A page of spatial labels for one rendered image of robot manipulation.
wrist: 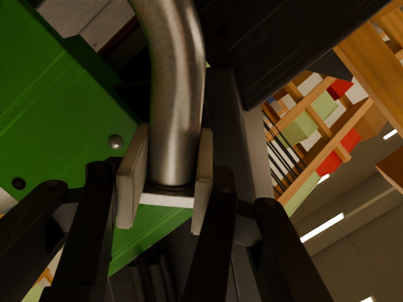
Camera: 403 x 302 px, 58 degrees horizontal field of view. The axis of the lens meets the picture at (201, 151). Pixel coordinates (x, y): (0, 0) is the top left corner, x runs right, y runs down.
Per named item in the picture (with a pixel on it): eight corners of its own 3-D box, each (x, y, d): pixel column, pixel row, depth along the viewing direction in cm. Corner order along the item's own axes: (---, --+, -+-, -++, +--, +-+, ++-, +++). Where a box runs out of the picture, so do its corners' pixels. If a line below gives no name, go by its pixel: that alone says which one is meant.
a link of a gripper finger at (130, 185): (131, 230, 17) (115, 229, 17) (150, 166, 24) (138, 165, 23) (132, 174, 16) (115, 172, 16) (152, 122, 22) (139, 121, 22)
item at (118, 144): (129, 138, 26) (126, 145, 25) (118, 148, 27) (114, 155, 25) (118, 126, 26) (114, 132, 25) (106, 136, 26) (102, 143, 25)
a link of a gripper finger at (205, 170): (195, 179, 16) (213, 181, 16) (200, 127, 22) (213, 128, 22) (190, 235, 17) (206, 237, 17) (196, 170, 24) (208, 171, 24)
